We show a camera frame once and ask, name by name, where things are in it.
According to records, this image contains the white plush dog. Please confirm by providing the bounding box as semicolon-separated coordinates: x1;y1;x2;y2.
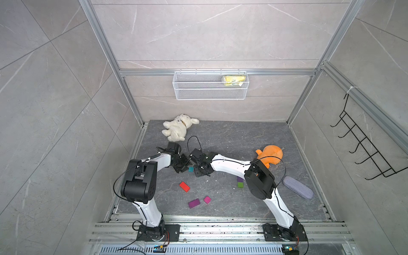
161;114;199;142

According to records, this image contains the black wire hook rack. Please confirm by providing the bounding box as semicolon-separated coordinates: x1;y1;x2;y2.
330;94;408;181

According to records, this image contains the yellow sponge in basket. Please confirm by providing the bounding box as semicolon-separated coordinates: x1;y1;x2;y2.
222;75;247;87

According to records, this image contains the pink cube block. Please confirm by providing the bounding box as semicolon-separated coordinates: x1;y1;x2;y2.
204;196;211;204

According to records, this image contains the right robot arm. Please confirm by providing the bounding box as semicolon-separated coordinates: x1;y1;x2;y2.
189;149;308;242

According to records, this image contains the white wire mesh basket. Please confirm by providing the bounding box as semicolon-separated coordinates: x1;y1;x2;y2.
172;71;249;101

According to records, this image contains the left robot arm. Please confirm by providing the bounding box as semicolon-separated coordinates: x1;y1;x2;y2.
116;142;189;245

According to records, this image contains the purple glasses case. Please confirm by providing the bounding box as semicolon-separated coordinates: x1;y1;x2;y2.
283;176;314;200

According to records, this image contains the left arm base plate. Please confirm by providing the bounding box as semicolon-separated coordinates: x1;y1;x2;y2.
137;224;181;242

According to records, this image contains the red rectangular block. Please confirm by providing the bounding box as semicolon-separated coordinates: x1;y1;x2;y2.
179;182;190;192

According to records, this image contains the metal rail frame front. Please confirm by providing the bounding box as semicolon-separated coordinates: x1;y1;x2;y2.
86;215;360;255

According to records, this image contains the orange plush toy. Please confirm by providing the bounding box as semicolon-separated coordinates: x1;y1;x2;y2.
256;145;283;169

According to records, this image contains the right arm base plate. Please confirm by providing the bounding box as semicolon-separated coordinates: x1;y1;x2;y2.
262;222;308;242

